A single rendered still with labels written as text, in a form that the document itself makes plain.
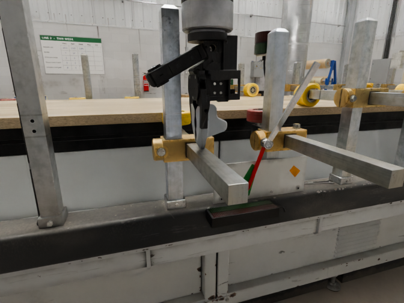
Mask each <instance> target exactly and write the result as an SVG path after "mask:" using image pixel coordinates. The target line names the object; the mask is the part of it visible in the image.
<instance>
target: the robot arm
mask: <svg viewBox="0 0 404 303"><path fill-rule="evenodd" d="M181 5H182V31H183V32H184V33H185V34H187V35H188V43H191V44H197V45H196V46H194V47H193V48H191V49H189V50H187V51H186V52H184V53H182V54H180V55H178V56H177V57H175V58H173V59H171V60H169V61H168V62H166V63H164V64H162V65H160V64H158V65H156V66H152V67H151V69H149V70H148V73H146V74H145V78H146V79H147V81H148V83H149V84H150V85H151V86H152V87H157V88H158V87H160V86H163V85H165V84H166V83H167V82H169V79H171V78H172V77H174V76H176V75H178V74H179V73H181V72H183V71H185V70H186V69H188V68H190V69H189V70H188V72H189V74H190V75H189V76H188V93H189V108H190V113H191V123H192V128H193V133H194V138H195V142H196V143H197V145H198V146H199V148H200V149H204V148H205V145H206V139H207V138H208V137H210V136H213V135H216V134H218V133H221V132H224V131H225V130H226V129H227V122H226V121H225V120H223V119H221V118H218V116H217V108H216V106H215V105H214V104H211V103H210V101H217V102H228V101H229V100H240V70H237V35H227V33H229V32H232V30H233V10H234V4H233V0H181ZM195 64H196V65H195ZM192 66H193V67H192ZM233 79H238V89H237V94H235V89H230V85H233Z"/></svg>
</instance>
